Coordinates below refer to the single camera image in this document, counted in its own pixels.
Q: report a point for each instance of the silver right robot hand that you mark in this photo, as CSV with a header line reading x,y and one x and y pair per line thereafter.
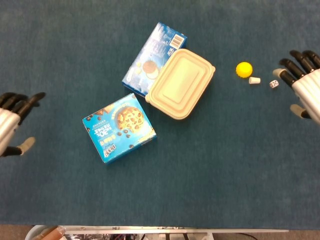
x,y
306,85

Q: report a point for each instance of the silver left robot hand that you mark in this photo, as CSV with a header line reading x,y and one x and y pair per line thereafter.
x,y
10,120

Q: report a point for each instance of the small white die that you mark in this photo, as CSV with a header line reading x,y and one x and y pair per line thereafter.
x,y
273,84

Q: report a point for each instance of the small white cylinder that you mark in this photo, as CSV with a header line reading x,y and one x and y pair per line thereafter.
x,y
254,80

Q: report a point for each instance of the yellow ball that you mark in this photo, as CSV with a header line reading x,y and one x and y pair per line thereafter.
x,y
244,70

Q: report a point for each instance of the blue chocolate chip cookie box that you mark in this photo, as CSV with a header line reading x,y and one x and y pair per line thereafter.
x,y
117,140

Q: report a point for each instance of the beige lidded plastic container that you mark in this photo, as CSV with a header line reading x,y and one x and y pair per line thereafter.
x,y
182,82

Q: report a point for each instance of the blue Oreo cookie box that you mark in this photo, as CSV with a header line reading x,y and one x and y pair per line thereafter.
x,y
160,42

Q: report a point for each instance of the teal felt table cloth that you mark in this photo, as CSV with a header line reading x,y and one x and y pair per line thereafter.
x,y
75,62

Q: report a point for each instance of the white round bin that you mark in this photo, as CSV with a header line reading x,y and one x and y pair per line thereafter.
x,y
30,233

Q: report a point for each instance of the brown packet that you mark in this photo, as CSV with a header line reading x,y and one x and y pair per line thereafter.
x,y
50,233

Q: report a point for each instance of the grey metal table edge bar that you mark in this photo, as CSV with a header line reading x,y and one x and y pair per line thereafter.
x,y
150,230

